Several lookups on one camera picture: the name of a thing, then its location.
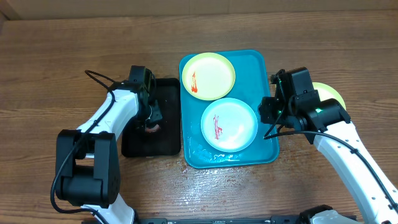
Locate teal plastic tray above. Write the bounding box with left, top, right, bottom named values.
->
left=179, top=50, right=279, bottom=169

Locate green plate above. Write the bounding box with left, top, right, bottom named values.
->
left=180, top=52, right=236, bottom=101
left=313, top=82, right=346, bottom=109

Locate green and orange sponge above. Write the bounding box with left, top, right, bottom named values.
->
left=145, top=124, right=160, bottom=133

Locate black plastic tray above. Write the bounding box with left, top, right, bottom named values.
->
left=121, top=78, right=181, bottom=157

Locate light blue plate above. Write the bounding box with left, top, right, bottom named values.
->
left=200, top=98, right=258, bottom=152

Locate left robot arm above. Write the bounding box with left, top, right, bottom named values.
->
left=50, top=65, right=161, bottom=223

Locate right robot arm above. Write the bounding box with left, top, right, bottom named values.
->
left=258, top=67, right=397, bottom=223

